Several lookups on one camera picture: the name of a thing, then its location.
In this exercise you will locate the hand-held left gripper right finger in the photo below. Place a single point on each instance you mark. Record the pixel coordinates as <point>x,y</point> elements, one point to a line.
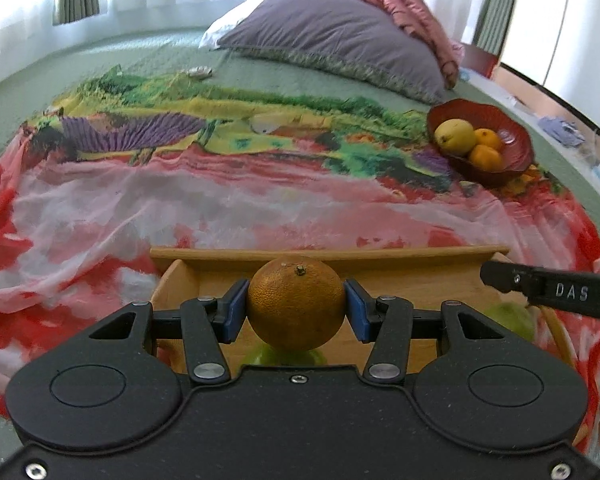
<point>357,310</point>

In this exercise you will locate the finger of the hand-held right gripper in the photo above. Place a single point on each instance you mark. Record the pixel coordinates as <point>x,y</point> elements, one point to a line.
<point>502,275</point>

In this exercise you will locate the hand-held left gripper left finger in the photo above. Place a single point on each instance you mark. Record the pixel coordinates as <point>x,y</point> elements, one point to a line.
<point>237,307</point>

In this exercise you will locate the large green apple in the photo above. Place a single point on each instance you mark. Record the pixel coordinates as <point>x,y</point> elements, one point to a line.
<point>515,322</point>

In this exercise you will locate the dull brownish orange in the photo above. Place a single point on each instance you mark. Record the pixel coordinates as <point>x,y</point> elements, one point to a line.
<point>295,305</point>

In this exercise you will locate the small green apple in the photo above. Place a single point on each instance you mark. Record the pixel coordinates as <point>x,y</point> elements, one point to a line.
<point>280,358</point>

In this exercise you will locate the wooden tray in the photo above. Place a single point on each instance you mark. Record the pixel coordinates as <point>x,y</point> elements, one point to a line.
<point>430,280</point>

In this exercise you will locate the orange mandarin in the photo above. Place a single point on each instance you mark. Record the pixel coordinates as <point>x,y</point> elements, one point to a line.
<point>486,158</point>
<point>489,137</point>

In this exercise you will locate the red scalloped bowl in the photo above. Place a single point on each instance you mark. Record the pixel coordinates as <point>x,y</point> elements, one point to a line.
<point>516,135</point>

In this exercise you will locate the yellow pear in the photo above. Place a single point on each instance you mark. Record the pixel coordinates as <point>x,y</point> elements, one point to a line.
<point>455,135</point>

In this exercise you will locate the lilac cloth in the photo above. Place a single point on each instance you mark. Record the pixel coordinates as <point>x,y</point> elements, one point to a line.
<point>557,130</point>

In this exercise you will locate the colourful printed scarf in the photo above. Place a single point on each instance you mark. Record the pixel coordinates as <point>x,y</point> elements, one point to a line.
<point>130,185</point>

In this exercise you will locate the reddish brown headboard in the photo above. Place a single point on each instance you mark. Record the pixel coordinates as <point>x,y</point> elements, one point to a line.
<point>477,60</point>

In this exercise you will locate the small white object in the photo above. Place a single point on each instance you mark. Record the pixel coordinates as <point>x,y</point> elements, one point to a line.
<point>200,72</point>

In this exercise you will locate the white wardrobe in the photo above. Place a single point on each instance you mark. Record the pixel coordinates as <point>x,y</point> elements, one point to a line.
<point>565,20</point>

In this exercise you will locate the green quilted bedspread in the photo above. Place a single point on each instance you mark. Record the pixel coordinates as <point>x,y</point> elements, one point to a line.
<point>145,50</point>

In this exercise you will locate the purple pillow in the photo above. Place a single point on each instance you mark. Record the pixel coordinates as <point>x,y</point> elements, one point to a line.
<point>340,35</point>

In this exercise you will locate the white pillow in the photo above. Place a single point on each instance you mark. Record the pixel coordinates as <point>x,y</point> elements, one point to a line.
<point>220,27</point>

